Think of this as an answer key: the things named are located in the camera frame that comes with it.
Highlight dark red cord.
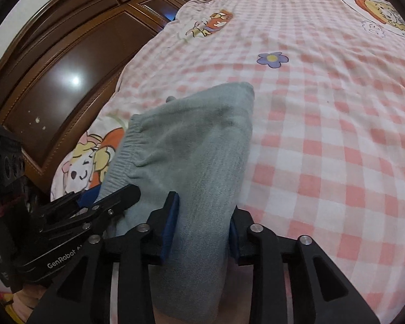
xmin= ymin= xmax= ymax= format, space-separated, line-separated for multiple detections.
xmin=0 ymin=194 xmax=22 ymax=232

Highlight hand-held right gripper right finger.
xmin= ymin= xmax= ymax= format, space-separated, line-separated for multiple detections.
xmin=228 ymin=207 xmax=380 ymax=324

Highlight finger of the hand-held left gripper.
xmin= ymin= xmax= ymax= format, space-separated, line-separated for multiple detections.
xmin=40 ymin=184 xmax=142 ymax=241
xmin=36 ymin=190 xmax=101 ymax=224

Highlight brown wooden headboard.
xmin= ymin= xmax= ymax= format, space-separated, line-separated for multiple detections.
xmin=0 ymin=0 xmax=225 ymax=196

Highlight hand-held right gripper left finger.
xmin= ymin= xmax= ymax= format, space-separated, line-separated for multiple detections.
xmin=27 ymin=191 xmax=181 ymax=324

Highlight grey pants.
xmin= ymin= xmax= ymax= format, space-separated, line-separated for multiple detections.
xmin=96 ymin=82 xmax=256 ymax=321

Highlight pink checked printed bedsheet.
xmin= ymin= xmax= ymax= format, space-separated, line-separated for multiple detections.
xmin=50 ymin=0 xmax=405 ymax=322

